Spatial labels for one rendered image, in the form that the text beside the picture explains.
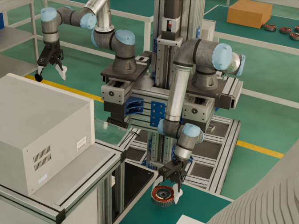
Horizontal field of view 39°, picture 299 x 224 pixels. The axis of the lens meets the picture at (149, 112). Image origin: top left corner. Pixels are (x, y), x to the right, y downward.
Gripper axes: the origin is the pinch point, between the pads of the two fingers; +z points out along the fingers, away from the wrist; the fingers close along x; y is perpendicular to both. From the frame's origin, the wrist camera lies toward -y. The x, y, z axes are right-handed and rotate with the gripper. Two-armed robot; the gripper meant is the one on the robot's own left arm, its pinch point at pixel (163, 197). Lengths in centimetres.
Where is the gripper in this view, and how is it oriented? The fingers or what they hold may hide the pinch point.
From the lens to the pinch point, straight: 195.6
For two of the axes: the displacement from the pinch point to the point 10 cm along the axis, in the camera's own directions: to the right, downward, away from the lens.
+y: 5.3, 1.1, 8.4
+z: -3.5, 9.3, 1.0
